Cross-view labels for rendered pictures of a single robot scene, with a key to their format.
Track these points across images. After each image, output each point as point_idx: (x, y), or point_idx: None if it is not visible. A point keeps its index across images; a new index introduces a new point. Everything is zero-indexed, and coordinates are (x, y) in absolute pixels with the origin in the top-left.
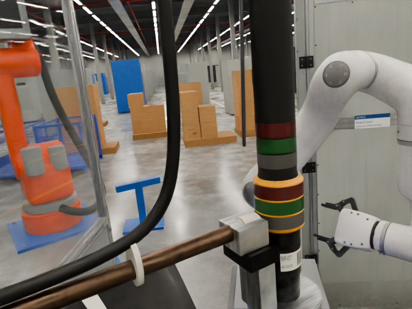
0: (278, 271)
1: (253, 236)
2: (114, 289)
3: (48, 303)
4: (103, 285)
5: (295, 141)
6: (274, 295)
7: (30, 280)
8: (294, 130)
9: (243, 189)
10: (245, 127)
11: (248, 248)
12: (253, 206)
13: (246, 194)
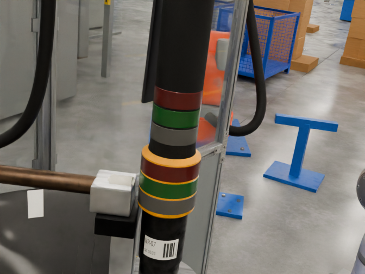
0: (142, 252)
1: (108, 199)
2: (61, 199)
3: None
4: None
5: (187, 118)
6: (127, 272)
7: None
8: (186, 104)
9: (358, 178)
10: (146, 81)
11: (99, 208)
12: (363, 206)
13: (359, 185)
